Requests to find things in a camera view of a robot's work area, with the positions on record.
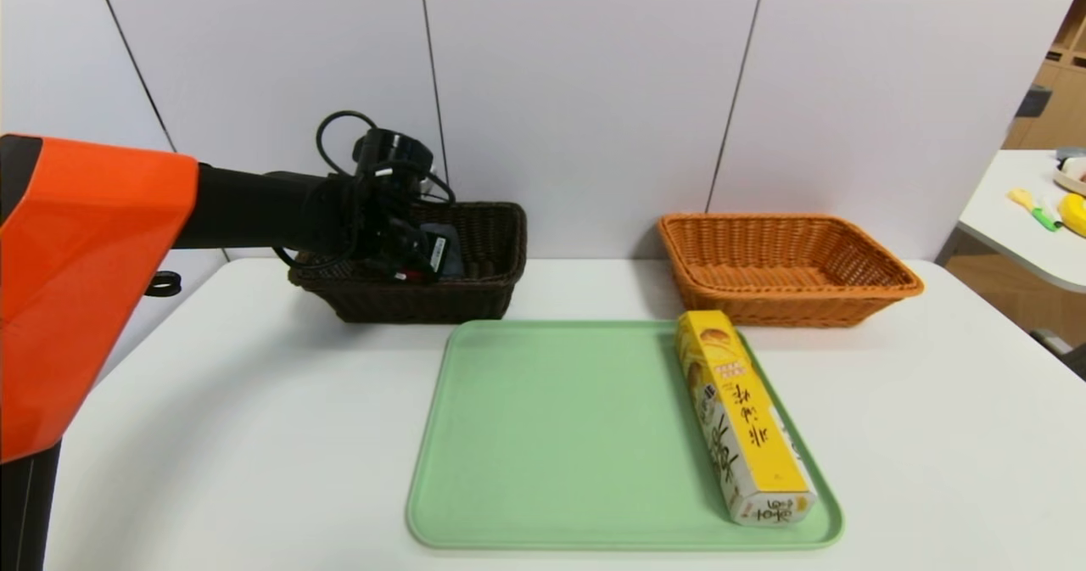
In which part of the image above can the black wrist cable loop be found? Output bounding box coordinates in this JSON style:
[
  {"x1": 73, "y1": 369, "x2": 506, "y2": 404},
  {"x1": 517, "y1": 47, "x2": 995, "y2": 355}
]
[{"x1": 316, "y1": 111, "x2": 456, "y2": 207}]

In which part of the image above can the white side table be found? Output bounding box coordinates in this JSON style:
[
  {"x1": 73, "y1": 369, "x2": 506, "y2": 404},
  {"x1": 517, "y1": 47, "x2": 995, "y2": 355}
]
[{"x1": 955, "y1": 149, "x2": 1086, "y2": 294}]

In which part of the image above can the light wooden cabinet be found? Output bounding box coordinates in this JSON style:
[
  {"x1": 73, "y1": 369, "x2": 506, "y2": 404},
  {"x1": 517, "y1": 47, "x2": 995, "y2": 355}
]
[{"x1": 1001, "y1": 0, "x2": 1086, "y2": 150}]

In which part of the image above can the dark grey cloth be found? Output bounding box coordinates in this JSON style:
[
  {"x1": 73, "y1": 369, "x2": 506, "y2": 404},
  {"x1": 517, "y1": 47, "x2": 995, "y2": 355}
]
[{"x1": 420, "y1": 223, "x2": 465, "y2": 280}]

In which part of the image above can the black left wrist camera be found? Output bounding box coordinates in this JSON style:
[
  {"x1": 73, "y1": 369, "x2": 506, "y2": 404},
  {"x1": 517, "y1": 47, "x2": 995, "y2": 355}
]
[{"x1": 352, "y1": 128, "x2": 435, "y2": 184}]

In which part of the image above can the yellow toy banana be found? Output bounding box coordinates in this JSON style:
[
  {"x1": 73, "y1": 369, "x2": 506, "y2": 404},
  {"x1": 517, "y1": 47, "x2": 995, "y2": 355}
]
[{"x1": 1058, "y1": 193, "x2": 1086, "y2": 238}]

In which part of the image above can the light green plastic tray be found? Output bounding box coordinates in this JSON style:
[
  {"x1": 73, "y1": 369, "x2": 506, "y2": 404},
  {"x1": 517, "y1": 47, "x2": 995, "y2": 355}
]
[{"x1": 406, "y1": 320, "x2": 844, "y2": 551}]

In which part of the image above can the white bowl with items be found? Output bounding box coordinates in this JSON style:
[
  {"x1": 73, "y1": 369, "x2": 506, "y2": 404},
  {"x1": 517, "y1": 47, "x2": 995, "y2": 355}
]
[{"x1": 1052, "y1": 156, "x2": 1086, "y2": 197}]

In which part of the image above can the yellow green toy knife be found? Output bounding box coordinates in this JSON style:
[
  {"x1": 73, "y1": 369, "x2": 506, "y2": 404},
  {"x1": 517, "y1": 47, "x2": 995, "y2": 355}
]
[{"x1": 1006, "y1": 188, "x2": 1061, "y2": 232}]

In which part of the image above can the yellow snack box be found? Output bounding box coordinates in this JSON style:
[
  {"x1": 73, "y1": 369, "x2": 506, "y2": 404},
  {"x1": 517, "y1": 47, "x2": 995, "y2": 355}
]
[{"x1": 675, "y1": 311, "x2": 817, "y2": 527}]

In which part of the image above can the dark brown wicker basket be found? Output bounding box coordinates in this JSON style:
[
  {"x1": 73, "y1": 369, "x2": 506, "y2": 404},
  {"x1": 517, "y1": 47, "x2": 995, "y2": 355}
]
[{"x1": 289, "y1": 202, "x2": 529, "y2": 325}]

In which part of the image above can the orange wicker basket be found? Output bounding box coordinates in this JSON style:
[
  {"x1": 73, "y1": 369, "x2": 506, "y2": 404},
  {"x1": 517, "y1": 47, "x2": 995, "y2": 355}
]
[{"x1": 658, "y1": 214, "x2": 924, "y2": 328}]

